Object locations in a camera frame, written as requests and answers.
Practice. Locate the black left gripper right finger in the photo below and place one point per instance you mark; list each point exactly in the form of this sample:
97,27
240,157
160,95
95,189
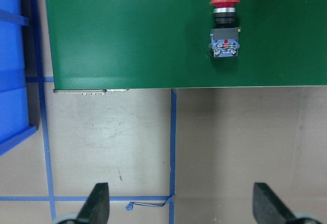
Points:
267,207

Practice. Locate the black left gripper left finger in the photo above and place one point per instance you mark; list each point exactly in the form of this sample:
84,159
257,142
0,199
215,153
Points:
96,207

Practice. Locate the red push button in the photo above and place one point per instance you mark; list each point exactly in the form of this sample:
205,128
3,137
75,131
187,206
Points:
224,38

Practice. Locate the blue source bin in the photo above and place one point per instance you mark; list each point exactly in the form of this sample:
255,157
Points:
15,127

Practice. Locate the green conveyor belt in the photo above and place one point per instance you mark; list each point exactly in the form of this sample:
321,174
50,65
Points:
131,44

